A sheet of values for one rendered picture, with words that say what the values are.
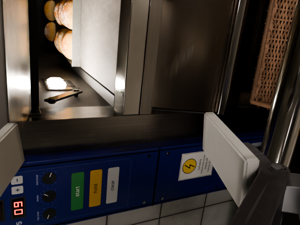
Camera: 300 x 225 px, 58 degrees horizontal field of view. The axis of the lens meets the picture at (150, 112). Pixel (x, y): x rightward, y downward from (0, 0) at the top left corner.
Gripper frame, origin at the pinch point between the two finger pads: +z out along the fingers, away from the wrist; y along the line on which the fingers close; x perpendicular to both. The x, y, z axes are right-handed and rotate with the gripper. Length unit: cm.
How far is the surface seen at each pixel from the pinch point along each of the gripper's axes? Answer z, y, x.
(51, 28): 133, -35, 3
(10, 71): 19.6, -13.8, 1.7
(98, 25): 59, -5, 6
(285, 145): 4.2, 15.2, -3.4
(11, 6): 22.6, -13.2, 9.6
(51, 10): 133, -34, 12
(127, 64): 38.9, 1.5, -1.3
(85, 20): 73, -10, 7
